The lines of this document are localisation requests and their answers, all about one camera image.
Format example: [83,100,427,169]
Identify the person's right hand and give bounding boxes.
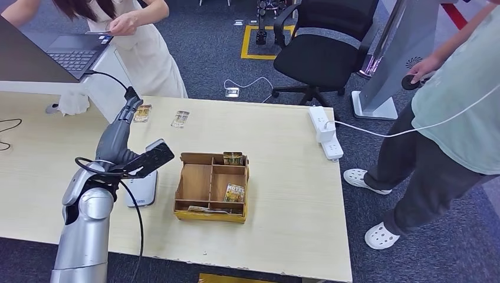
[406,54,444,85]

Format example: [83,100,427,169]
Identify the person's left hand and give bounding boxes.
[108,11,142,37]

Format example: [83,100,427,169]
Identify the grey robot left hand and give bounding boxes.
[94,96,144,167]

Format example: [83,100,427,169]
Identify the black round controller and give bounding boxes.
[401,74,422,91]

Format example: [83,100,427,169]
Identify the person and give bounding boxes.
[343,0,500,251]
[2,0,188,98]

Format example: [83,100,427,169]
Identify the green gold room key card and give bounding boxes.
[223,152,244,166]

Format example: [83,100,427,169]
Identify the room key card HOTEL print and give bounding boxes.
[223,183,246,203]

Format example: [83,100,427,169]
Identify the silver kiosk stand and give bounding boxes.
[351,0,450,121]

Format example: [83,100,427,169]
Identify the white crumpled tissue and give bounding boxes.
[58,93,91,117]

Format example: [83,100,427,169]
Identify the white raised desk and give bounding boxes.
[0,44,136,124]

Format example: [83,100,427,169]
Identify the dark grey laptop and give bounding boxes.
[0,17,114,84]

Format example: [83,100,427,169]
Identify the wooden organizer box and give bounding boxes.
[173,152,250,224]

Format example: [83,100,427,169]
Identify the black office chair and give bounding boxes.
[271,0,380,108]

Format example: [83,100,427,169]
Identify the white plug charger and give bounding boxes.
[316,120,337,144]

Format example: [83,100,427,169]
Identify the white power strip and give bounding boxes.
[308,106,344,162]

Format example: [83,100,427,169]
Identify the yellow floor tape square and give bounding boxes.
[241,25,295,61]

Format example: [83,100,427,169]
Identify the white clog shoe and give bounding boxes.
[364,222,401,251]
[343,169,393,196]

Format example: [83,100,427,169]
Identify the black robot legs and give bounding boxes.
[255,0,287,46]

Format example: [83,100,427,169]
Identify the black laptop power cable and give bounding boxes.
[85,70,142,103]

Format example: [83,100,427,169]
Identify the white controller cable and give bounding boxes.
[323,82,500,138]

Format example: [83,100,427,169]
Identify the thin black cable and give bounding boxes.
[0,118,22,152]

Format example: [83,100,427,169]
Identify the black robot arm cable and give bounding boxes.
[75,157,145,283]

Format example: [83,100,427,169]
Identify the white floor cable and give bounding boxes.
[223,77,274,104]

